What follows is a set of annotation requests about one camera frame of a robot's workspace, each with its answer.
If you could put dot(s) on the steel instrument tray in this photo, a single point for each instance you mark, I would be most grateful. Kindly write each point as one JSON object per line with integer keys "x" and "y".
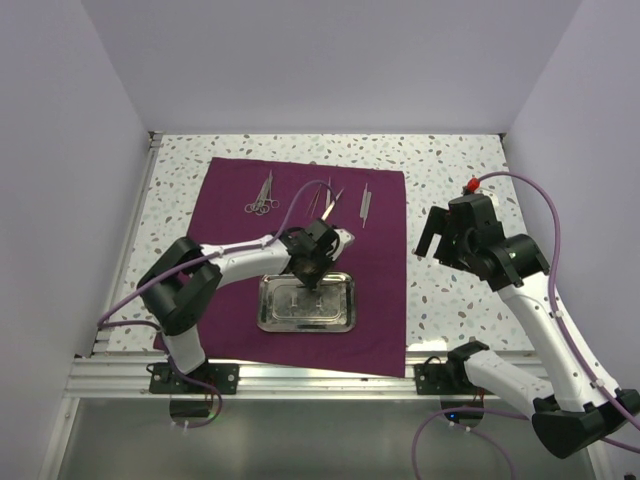
{"x": 287, "y": 306}

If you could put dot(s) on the steel pointed tweezers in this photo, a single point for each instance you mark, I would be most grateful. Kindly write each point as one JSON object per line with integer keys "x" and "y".
{"x": 322, "y": 193}

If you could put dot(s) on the aluminium rail frame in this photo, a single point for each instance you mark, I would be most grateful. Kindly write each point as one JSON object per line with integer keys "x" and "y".
{"x": 284, "y": 422}

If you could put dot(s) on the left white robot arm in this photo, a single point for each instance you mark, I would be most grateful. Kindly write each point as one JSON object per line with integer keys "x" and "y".
{"x": 178, "y": 288}

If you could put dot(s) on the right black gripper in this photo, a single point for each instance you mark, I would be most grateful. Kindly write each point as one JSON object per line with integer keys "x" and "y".
{"x": 440, "y": 221}

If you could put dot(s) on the purple cloth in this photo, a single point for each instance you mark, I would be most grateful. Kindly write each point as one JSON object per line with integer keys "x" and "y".
{"x": 227, "y": 210}

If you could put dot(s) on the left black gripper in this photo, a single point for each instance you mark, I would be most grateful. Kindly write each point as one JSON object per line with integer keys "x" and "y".
{"x": 313, "y": 283}

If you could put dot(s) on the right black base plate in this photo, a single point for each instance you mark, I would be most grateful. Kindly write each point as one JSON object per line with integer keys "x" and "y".
{"x": 435, "y": 377}

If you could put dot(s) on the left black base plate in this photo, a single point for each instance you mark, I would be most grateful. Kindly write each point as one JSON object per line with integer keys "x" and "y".
{"x": 223, "y": 376}

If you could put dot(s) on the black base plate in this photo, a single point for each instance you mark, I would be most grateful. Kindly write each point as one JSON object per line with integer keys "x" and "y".
{"x": 223, "y": 376}
{"x": 435, "y": 377}

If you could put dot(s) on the steel scissors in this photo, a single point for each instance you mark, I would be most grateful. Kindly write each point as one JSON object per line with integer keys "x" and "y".
{"x": 265, "y": 197}
{"x": 257, "y": 197}

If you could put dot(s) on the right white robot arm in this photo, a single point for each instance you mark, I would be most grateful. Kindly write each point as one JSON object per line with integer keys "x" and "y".
{"x": 580, "y": 402}

